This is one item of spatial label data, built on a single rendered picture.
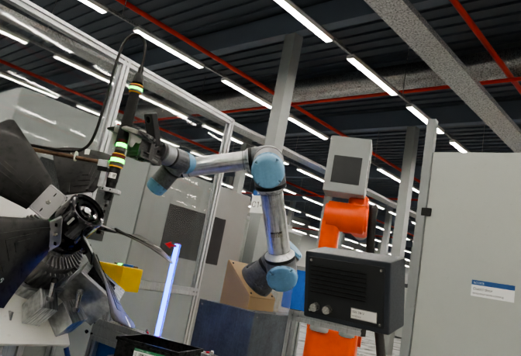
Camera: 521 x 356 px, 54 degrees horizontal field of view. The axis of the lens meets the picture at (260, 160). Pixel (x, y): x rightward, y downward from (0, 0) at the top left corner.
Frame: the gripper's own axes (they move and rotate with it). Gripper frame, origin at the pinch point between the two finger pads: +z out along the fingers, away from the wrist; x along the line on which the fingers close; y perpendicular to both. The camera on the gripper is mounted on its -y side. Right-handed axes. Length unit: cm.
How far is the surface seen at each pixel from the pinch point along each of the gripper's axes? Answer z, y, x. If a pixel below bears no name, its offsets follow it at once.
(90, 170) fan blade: -2.1, 14.2, 11.2
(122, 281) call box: -35, 49, 21
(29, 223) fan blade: 25.0, 35.7, -9.3
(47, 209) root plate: 13.7, 30.5, 2.9
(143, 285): -91, 52, 71
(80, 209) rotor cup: 9.1, 28.8, -5.8
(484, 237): -182, -4, -71
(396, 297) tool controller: -39, 36, -83
